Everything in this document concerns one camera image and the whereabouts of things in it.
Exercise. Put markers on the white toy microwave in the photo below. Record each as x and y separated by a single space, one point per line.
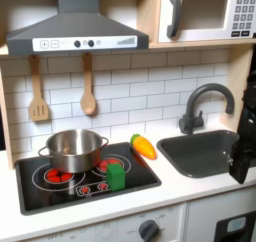
206 12

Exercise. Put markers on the grey range hood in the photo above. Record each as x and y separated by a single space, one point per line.
76 29

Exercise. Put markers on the dark grey sink basin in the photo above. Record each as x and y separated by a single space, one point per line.
200 152

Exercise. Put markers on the orange toy carrot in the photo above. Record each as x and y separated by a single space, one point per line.
144 147

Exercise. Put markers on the wooden spoon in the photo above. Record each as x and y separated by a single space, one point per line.
88 99

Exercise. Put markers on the dark grey tap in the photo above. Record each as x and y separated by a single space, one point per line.
200 109

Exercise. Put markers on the green toy block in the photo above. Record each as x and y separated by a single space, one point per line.
115 177

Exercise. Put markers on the black toy stove top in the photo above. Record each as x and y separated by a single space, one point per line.
83 182

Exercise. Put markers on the steel pot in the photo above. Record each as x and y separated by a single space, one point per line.
74 150

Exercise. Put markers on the grey oven knob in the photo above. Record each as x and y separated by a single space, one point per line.
148 230

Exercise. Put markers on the wooden slotted spatula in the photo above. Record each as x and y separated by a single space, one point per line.
38 106

